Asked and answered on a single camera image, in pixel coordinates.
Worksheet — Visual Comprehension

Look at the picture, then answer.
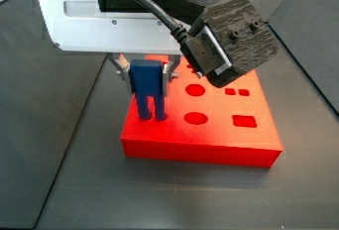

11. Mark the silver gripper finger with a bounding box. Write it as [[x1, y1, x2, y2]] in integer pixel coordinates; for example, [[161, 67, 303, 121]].
[[161, 55, 180, 96], [106, 53, 132, 94]]

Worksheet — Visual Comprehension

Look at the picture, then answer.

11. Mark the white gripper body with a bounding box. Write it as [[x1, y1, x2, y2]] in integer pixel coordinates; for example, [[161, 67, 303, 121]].
[[38, 0, 180, 55]]

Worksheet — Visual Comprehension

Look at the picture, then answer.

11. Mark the blue square-circle peg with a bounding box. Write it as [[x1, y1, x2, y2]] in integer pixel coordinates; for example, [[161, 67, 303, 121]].
[[129, 59, 166, 121]]

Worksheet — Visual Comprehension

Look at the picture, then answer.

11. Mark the red shape-sorter board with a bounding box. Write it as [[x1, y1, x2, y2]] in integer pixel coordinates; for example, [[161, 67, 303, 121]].
[[120, 60, 283, 168]]

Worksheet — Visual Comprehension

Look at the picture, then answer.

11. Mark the black camera cable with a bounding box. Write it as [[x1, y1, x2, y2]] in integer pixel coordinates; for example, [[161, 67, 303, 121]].
[[84, 0, 192, 45]]

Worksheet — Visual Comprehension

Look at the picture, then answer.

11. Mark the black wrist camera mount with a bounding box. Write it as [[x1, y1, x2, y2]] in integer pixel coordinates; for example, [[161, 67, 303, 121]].
[[97, 0, 277, 87]]

